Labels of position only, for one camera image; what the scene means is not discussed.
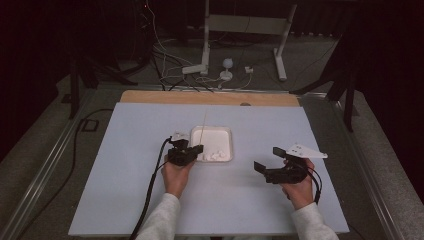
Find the white marshmallow piece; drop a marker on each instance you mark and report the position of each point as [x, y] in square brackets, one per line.
[221, 154]
[208, 156]
[215, 155]

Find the small white plug adapter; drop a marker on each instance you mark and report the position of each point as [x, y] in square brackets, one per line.
[248, 70]

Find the white square tray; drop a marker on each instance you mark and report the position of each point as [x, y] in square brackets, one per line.
[218, 140]

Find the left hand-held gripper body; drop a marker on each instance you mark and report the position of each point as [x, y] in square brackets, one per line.
[180, 155]

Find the pale blue table mat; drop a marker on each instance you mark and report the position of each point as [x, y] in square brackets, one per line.
[226, 200]

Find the person's left hand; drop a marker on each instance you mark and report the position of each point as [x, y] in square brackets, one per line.
[176, 180]

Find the person's right hand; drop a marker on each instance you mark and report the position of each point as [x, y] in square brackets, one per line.
[300, 195]

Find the white power strip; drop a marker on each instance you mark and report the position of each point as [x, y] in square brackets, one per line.
[194, 69]

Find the metal floor rail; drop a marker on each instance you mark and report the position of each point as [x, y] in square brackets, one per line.
[36, 186]
[370, 186]

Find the black tripod stand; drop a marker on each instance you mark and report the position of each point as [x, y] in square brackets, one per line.
[83, 71]
[348, 100]

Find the white round lamp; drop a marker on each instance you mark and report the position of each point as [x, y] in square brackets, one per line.
[227, 68]

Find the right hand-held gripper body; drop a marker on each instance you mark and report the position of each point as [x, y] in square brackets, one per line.
[283, 173]

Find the white metal stand frame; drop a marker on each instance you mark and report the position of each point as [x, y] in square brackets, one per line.
[246, 24]

